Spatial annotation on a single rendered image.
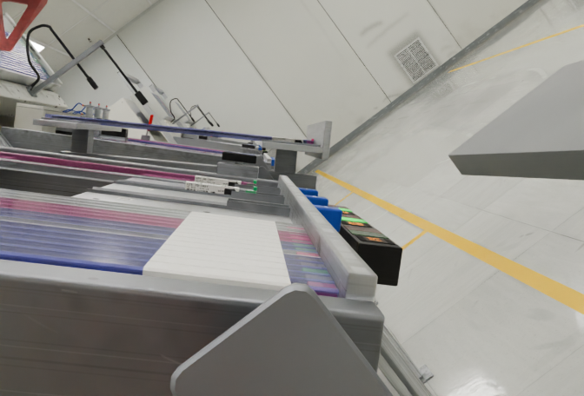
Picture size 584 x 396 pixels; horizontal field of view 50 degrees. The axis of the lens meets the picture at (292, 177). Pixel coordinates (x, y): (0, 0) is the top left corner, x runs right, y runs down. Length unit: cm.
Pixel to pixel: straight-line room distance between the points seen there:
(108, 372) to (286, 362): 8
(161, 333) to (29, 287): 5
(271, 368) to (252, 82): 818
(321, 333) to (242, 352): 2
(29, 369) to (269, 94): 812
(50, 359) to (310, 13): 832
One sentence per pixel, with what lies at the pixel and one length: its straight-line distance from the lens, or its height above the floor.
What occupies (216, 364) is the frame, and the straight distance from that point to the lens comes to 18.
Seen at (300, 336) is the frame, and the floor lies 75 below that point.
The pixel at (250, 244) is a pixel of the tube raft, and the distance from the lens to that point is 34.
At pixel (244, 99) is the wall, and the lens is 832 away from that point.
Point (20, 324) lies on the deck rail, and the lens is 24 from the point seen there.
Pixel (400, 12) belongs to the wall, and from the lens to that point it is 870.
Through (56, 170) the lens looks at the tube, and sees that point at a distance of 73.
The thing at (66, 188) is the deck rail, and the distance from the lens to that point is 94.
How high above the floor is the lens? 80
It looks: 5 degrees down
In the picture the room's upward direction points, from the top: 37 degrees counter-clockwise
